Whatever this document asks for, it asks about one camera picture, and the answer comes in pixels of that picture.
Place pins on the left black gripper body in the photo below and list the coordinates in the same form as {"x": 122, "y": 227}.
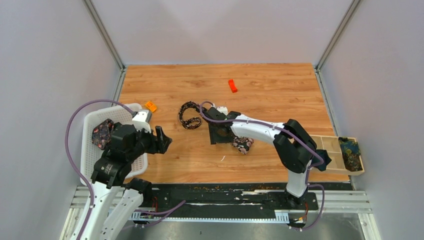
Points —
{"x": 144, "y": 144}

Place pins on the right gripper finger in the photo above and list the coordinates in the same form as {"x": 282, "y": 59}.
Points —
{"x": 226, "y": 135}
{"x": 214, "y": 135}

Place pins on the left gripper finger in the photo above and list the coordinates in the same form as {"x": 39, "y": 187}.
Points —
{"x": 151, "y": 137}
{"x": 162, "y": 141}

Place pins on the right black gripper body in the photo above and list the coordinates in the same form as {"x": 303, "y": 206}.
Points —
{"x": 213, "y": 126}

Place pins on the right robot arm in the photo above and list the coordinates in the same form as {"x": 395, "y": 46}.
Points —
{"x": 296, "y": 149}

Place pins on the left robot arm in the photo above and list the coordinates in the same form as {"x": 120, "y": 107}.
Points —
{"x": 111, "y": 201}

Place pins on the orange plastic block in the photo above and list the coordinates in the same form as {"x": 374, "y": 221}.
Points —
{"x": 151, "y": 106}

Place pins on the red plastic block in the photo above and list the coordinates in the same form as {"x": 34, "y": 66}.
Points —
{"x": 232, "y": 86}

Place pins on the dark floral tie in basket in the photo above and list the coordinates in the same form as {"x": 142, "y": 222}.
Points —
{"x": 101, "y": 134}

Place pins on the white perforated plastic basket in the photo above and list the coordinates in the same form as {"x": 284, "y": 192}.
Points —
{"x": 90, "y": 153}

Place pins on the dark teal tie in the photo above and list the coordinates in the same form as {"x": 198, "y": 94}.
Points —
{"x": 326, "y": 159}

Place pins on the blue gold patterned tie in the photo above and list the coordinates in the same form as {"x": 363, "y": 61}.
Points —
{"x": 351, "y": 154}

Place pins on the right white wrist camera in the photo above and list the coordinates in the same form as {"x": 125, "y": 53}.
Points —
{"x": 222, "y": 109}

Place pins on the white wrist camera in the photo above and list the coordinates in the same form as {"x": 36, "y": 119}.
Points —
{"x": 222, "y": 109}
{"x": 141, "y": 120}

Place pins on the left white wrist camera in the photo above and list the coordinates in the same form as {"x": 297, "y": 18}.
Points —
{"x": 141, "y": 120}

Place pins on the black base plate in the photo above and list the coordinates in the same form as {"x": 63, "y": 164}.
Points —
{"x": 226, "y": 200}

